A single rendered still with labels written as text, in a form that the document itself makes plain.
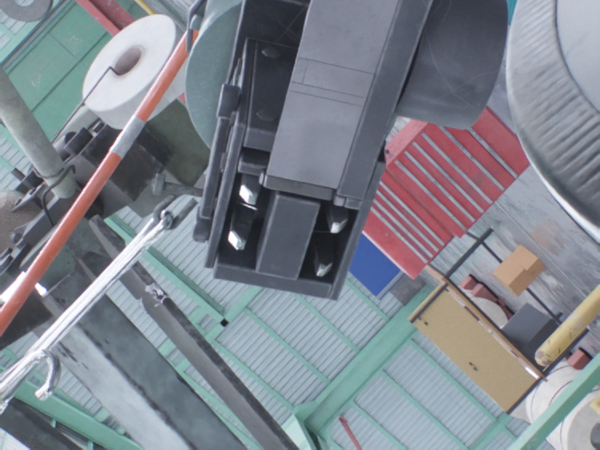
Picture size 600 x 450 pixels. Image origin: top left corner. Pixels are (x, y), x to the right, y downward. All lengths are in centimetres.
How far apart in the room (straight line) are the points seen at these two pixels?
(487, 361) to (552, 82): 1014
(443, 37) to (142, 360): 87
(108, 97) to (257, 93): 69
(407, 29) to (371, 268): 937
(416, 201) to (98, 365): 444
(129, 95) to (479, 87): 74
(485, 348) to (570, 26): 1002
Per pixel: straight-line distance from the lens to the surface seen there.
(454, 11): 43
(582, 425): 1275
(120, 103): 112
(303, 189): 45
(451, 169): 545
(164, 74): 75
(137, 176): 126
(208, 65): 58
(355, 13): 40
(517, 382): 1094
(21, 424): 121
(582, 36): 59
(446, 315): 1025
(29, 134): 111
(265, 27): 54
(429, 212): 559
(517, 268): 970
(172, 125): 138
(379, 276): 981
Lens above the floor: 145
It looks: level
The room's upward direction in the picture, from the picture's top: 136 degrees counter-clockwise
